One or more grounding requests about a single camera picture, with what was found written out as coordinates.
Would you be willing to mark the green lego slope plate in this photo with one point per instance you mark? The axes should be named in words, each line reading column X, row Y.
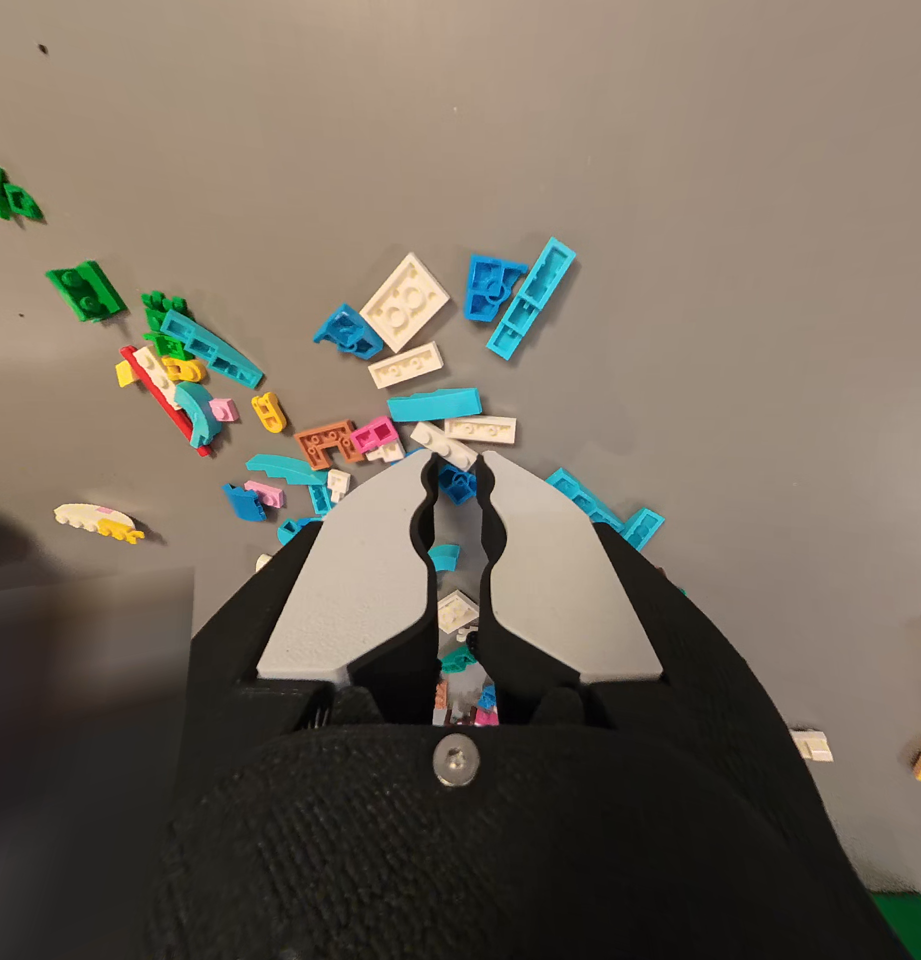
column 85, row 292

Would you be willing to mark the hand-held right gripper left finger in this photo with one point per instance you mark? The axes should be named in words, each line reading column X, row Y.
column 355, row 585

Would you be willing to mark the white lego bracket piece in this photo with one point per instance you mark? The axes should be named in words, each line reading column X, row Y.
column 811, row 745

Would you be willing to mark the white and yellow lego assembly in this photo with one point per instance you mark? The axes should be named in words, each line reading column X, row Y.
column 93, row 517

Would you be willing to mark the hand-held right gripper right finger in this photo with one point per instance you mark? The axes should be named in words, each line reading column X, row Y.
column 565, row 592

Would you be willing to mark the green lego baseplate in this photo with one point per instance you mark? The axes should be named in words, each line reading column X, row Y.
column 910, row 930

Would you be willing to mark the red lego bar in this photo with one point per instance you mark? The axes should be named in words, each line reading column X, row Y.
column 177, row 424

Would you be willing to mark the white lego plate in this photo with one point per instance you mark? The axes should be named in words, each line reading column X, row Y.
column 442, row 444

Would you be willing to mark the pile of lego pieces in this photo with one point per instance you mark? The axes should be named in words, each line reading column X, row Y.
column 404, row 300

